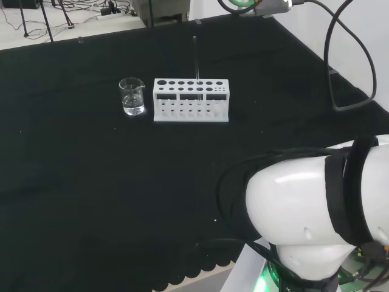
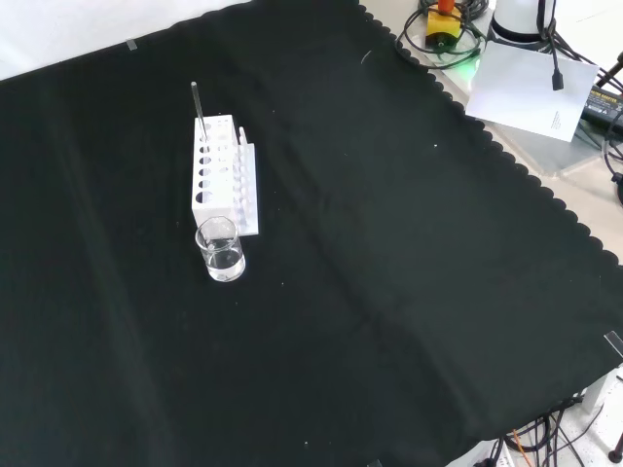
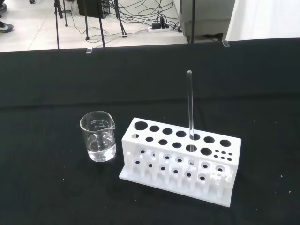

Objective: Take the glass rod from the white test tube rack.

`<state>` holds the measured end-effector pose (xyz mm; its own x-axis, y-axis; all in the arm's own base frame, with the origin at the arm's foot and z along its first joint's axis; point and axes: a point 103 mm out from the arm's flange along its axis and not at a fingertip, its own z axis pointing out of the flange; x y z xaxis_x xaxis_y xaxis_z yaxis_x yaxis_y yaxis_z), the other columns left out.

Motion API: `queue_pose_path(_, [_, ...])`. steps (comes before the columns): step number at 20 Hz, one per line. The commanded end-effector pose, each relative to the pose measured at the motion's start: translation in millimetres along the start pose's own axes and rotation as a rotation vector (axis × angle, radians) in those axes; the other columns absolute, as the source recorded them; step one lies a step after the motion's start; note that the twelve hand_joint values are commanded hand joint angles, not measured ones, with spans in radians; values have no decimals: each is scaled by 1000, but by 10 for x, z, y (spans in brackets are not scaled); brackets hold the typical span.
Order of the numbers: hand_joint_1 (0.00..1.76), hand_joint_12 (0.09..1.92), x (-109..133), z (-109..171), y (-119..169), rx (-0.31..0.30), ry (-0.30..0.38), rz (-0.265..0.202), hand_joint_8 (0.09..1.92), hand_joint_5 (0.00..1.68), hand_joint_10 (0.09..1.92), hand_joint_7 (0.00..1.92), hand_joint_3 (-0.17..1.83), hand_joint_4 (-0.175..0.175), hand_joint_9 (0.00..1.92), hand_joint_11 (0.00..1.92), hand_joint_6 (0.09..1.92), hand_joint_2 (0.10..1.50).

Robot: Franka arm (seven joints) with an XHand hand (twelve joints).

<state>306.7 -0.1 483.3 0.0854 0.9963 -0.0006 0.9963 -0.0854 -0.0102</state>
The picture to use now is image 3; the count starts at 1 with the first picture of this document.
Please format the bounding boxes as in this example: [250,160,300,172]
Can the black equipment box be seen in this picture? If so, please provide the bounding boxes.
[77,0,111,19]

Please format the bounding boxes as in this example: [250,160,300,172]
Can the glass beaker with water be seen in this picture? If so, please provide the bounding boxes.
[79,111,117,163]

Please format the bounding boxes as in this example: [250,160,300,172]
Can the pale board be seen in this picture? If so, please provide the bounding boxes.
[225,0,300,42]

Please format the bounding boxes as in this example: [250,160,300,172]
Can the person's shoe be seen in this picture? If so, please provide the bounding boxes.
[0,21,15,34]

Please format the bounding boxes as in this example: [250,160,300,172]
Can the grey cabinet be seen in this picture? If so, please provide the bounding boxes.
[180,0,235,44]

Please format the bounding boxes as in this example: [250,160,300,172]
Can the white power strip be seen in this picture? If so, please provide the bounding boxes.
[148,27,172,33]

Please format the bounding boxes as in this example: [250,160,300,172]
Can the white test tube rack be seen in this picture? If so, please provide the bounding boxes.
[119,117,242,208]

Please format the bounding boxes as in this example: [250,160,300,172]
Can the black bench cloth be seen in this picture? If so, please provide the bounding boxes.
[0,37,300,225]

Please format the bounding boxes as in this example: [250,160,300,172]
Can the black tripod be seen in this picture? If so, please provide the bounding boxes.
[83,0,128,49]
[53,0,71,50]

